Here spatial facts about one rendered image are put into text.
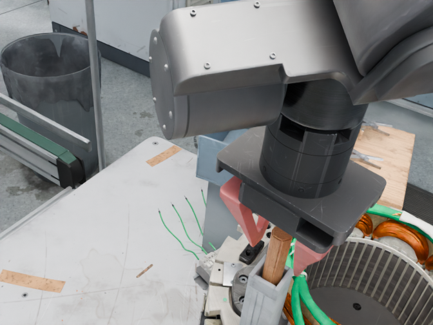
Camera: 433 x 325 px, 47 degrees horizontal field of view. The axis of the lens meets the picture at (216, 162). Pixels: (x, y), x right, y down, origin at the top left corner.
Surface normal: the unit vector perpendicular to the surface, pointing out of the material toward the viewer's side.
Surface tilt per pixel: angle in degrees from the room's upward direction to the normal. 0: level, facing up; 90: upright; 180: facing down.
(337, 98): 93
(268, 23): 32
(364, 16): 81
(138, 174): 0
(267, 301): 90
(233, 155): 4
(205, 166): 90
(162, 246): 0
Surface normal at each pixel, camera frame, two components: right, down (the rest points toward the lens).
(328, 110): -0.07, 0.68
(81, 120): 0.70, 0.53
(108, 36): -0.55, 0.48
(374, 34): -0.88, 0.08
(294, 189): -0.29, 0.63
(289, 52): 0.21, -0.33
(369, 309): 0.08, -0.77
